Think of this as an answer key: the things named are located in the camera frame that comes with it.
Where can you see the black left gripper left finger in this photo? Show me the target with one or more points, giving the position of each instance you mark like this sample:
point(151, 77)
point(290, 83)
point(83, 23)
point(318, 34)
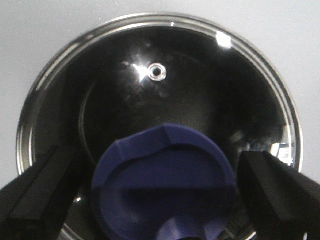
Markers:
point(35, 205)

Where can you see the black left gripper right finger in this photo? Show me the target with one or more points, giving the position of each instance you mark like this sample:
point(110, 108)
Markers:
point(282, 203)

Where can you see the glass lid with blue knob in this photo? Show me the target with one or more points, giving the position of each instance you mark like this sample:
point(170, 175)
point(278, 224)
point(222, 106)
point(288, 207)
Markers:
point(145, 70)

